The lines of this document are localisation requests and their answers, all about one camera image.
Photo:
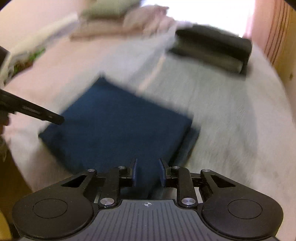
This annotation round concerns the folded pink blanket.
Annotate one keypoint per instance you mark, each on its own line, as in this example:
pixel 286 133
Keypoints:
pixel 138 20

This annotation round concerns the white quilted headboard cushion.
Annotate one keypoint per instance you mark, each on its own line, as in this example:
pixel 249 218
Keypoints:
pixel 46 32

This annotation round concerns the wall outlet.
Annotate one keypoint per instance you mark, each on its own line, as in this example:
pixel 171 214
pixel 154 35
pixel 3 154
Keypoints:
pixel 291 77

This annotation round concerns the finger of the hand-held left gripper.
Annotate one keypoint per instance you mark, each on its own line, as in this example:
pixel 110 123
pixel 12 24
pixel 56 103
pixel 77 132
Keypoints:
pixel 2 56
pixel 54 118

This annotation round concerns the blue denim jeans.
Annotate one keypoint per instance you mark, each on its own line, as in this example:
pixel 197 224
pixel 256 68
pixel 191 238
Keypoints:
pixel 115 127

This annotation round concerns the green pillow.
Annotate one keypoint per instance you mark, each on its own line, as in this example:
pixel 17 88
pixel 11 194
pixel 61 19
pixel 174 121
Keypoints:
pixel 106 10

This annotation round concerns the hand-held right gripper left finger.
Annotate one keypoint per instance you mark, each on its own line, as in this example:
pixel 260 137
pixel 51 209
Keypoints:
pixel 135 172

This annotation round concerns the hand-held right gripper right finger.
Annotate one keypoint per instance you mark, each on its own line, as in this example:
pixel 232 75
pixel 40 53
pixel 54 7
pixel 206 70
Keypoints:
pixel 161 172

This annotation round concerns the pink curtain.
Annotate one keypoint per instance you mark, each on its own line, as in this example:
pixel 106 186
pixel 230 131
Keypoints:
pixel 261 20

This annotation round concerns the folded black garment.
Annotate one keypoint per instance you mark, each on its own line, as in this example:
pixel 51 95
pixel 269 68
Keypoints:
pixel 212 41

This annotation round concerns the folded grey garment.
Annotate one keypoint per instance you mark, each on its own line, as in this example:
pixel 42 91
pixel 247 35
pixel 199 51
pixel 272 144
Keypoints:
pixel 219 61

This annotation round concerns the green knitted garment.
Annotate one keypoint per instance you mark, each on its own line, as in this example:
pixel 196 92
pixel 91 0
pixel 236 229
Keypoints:
pixel 30 59

